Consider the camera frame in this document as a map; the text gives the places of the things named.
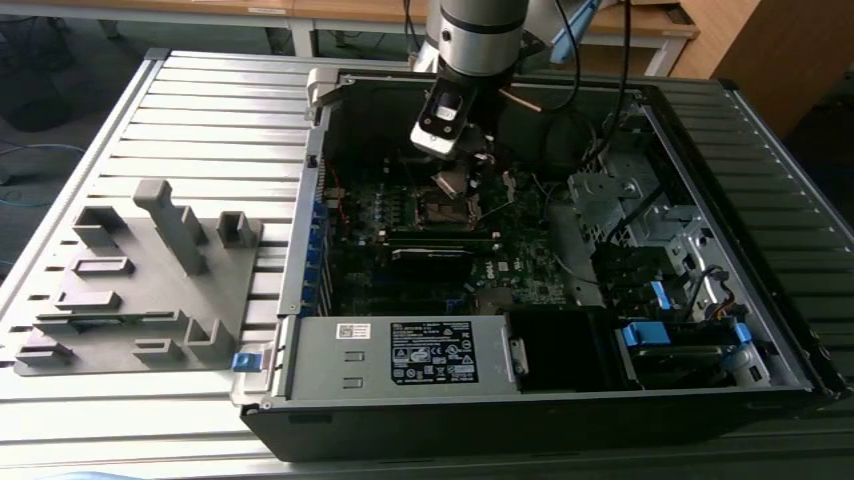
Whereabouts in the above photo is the silver CPU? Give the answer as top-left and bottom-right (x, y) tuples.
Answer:
(431, 168), (470, 200)

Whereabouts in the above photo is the metal locking lever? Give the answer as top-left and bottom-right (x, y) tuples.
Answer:
(479, 199), (519, 221)

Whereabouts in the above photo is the CPU socket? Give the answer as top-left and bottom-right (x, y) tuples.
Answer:
(411, 184), (484, 231)

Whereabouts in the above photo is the black RAM slot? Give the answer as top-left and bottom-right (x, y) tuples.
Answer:
(384, 227), (503, 238)

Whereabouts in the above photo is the silver disk bay cage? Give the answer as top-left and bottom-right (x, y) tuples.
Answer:
(566, 94), (710, 261)

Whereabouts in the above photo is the grey case hinge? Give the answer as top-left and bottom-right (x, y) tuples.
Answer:
(304, 68), (343, 121)

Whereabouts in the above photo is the grey plastic bar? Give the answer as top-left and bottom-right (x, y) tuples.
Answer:
(547, 202), (606, 307)

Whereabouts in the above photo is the green motherboard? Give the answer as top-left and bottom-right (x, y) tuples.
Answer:
(319, 154), (582, 317)

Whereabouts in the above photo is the wooden desk with white legs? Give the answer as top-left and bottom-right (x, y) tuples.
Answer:
(0, 0), (299, 57)
(292, 0), (700, 77)

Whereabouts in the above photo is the black graphics card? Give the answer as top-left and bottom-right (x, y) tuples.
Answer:
(390, 246), (476, 282)

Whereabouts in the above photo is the brown chipset heatsink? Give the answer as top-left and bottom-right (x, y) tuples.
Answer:
(478, 287), (516, 310)

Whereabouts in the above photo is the wooden cabinet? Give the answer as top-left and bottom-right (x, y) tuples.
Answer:
(670, 0), (854, 136)

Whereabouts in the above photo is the black fan shroud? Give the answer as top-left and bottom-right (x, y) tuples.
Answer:
(504, 307), (626, 395)

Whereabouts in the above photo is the hard disk in blue carrier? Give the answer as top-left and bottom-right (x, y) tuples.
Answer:
(616, 319), (755, 391)

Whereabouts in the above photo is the grey power supply unit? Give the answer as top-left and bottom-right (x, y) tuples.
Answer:
(285, 314), (523, 401)

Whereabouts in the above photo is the grey parts rack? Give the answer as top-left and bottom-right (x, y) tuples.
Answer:
(12, 179), (265, 377)

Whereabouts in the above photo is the black open PC case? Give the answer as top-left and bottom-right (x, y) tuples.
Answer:
(229, 67), (853, 464)

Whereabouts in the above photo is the black office chair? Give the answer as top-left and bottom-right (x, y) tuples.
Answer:
(0, 14), (79, 134)

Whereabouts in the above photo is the pale blue object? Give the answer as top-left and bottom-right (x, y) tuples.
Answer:
(56, 469), (139, 480)

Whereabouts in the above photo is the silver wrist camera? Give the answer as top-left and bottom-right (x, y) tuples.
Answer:
(410, 92), (482, 161)

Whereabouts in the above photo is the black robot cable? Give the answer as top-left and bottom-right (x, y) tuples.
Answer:
(583, 0), (634, 159)

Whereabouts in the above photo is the coloured wire bundle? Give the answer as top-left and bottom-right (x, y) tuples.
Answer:
(704, 294), (740, 322)

